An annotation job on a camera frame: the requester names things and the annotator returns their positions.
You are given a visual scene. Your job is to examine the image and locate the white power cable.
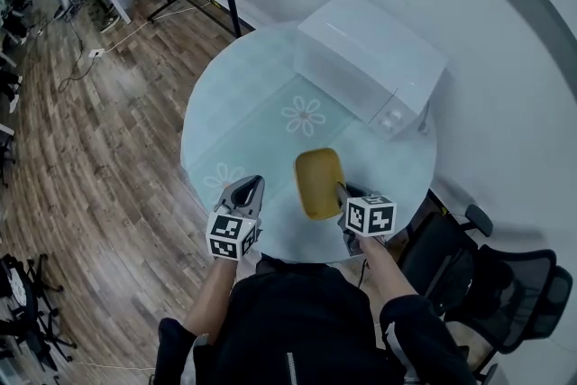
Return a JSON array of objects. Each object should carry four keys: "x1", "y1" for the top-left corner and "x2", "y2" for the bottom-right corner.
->
[{"x1": 103, "y1": 0, "x2": 218, "y2": 55}]

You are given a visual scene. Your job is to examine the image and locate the white microwave oven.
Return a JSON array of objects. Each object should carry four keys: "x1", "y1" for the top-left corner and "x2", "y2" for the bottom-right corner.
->
[{"x1": 295, "y1": 0, "x2": 450, "y2": 143}]

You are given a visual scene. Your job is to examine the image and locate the black office chair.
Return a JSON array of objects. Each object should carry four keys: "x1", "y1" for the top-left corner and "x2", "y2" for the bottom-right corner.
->
[
  {"x1": 399, "y1": 202, "x2": 574, "y2": 385},
  {"x1": 0, "y1": 254, "x2": 78, "y2": 375}
]

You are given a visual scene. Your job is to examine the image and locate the person's black top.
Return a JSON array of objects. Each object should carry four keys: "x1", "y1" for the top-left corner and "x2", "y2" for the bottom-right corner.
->
[{"x1": 155, "y1": 254, "x2": 480, "y2": 385}]

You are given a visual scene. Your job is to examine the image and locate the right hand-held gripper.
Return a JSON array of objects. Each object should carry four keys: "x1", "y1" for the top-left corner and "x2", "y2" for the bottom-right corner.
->
[{"x1": 334, "y1": 181, "x2": 398, "y2": 258}]

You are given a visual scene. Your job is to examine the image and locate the black floor cable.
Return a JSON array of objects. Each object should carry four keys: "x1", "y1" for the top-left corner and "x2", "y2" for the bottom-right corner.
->
[{"x1": 57, "y1": 13, "x2": 98, "y2": 95}]

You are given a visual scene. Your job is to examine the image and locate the round glass table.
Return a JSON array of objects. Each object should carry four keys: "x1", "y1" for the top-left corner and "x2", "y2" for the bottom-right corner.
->
[{"x1": 179, "y1": 22, "x2": 439, "y2": 265}]

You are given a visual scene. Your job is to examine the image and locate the person's right forearm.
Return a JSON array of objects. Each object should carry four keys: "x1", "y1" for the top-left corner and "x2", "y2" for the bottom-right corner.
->
[{"x1": 360, "y1": 236, "x2": 423, "y2": 313}]

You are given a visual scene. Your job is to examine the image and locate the person's left forearm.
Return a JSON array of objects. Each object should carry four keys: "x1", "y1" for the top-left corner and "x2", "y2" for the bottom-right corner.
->
[{"x1": 182, "y1": 259, "x2": 239, "y2": 337}]

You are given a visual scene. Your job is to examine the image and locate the yellow rectangular tray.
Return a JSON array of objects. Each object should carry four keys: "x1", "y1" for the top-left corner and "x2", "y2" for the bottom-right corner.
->
[{"x1": 293, "y1": 147, "x2": 348, "y2": 223}]

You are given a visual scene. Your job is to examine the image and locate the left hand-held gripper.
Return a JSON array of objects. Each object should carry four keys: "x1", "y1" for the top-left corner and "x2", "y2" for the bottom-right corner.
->
[{"x1": 206, "y1": 175, "x2": 267, "y2": 261}]

